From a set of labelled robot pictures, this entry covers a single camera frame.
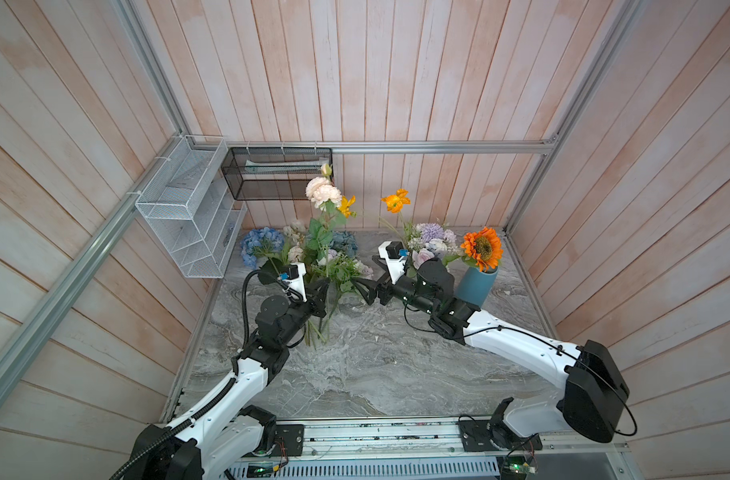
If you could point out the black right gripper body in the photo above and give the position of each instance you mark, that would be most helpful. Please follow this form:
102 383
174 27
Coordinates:
407 289

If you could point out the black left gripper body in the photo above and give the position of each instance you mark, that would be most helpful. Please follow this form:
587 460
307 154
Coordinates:
313 306

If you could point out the purple white flower bouquet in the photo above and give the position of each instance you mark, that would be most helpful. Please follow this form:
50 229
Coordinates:
427 241

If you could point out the teal cylindrical vase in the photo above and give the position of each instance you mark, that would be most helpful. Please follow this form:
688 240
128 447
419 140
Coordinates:
476 285

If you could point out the orange gerbera flower stem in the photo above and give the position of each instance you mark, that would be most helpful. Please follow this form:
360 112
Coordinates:
482 250

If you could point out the yellow orange poppy stem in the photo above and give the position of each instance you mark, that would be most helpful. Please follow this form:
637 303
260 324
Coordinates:
394 204

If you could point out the peach pink rose stem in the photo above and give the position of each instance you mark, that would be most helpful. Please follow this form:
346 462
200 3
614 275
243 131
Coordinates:
324 196

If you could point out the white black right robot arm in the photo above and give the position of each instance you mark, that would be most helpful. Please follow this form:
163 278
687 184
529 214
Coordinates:
590 395

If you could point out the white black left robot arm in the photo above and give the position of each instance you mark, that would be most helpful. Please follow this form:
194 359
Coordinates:
206 440

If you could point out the pink white green bouquet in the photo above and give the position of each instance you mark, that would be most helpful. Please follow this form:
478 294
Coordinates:
340 269

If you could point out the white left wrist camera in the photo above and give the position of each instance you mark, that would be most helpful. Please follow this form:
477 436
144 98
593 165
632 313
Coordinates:
292 276

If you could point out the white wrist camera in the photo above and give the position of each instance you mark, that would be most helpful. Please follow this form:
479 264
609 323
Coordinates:
292 276
395 256

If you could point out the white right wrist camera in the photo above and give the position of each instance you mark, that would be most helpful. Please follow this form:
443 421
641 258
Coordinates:
395 256

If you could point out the black wire mesh basket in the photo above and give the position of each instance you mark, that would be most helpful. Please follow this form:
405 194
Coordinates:
273 173

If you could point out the aluminium frame rail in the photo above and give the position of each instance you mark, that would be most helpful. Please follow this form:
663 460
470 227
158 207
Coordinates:
538 147

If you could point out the white wire mesh shelf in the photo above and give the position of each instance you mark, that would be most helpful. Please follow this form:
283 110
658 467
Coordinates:
190 207

